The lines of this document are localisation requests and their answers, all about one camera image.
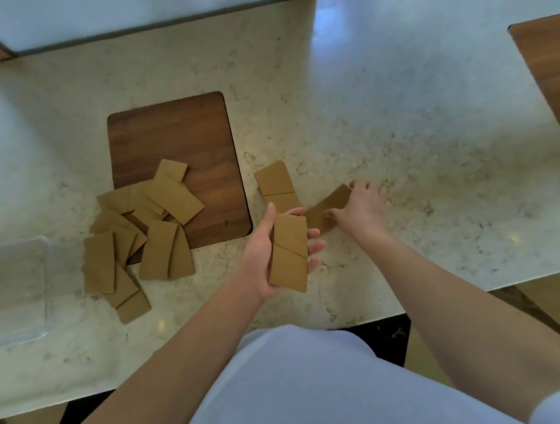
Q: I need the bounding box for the brown cardboard cup sleeve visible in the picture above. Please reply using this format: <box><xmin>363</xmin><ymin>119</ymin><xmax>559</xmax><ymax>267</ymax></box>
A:
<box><xmin>272</xmin><ymin>213</ymin><xmax>310</xmax><ymax>261</ymax></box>
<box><xmin>301</xmin><ymin>183</ymin><xmax>357</xmax><ymax>235</ymax></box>
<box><xmin>262</xmin><ymin>190</ymin><xmax>304</xmax><ymax>218</ymax></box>
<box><xmin>266</xmin><ymin>242</ymin><xmax>310</xmax><ymax>295</ymax></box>
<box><xmin>253</xmin><ymin>160</ymin><xmax>295</xmax><ymax>198</ymax></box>

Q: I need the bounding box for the pile of brown cardboard sleeves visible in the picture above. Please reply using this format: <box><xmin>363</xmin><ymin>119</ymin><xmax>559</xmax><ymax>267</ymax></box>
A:
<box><xmin>75</xmin><ymin>156</ymin><xmax>213</xmax><ymax>328</ymax></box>

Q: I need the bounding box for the person's right forearm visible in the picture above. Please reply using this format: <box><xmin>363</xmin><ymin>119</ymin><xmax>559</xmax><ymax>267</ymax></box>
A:
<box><xmin>352</xmin><ymin>216</ymin><xmax>560</xmax><ymax>424</ymax></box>

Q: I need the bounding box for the person's right hand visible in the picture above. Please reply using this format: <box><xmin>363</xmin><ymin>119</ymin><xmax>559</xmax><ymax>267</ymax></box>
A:
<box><xmin>320</xmin><ymin>178</ymin><xmax>396</xmax><ymax>248</ymax></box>

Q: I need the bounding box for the person's left forearm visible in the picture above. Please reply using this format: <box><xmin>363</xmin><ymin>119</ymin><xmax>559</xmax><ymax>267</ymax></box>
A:
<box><xmin>38</xmin><ymin>272</ymin><xmax>283</xmax><ymax>424</ymax></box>

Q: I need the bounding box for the clear plastic container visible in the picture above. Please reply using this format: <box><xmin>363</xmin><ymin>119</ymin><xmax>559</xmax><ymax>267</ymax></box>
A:
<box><xmin>0</xmin><ymin>235</ymin><xmax>58</xmax><ymax>351</ymax></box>

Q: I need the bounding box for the person's left hand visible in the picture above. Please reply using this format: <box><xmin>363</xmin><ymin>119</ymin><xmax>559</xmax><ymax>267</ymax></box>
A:
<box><xmin>233</xmin><ymin>199</ymin><xmax>330</xmax><ymax>306</ymax></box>

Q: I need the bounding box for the white shirt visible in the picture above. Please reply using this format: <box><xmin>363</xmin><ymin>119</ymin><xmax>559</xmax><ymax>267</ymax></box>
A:
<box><xmin>169</xmin><ymin>308</ymin><xmax>560</xmax><ymax>424</ymax></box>

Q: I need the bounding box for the dark wooden square board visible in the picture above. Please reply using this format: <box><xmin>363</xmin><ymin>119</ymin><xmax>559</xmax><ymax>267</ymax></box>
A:
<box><xmin>106</xmin><ymin>90</ymin><xmax>255</xmax><ymax>267</ymax></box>

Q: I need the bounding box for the reddish wooden board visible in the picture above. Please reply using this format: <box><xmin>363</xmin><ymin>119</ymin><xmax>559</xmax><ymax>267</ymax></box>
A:
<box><xmin>506</xmin><ymin>12</ymin><xmax>560</xmax><ymax>158</ymax></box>

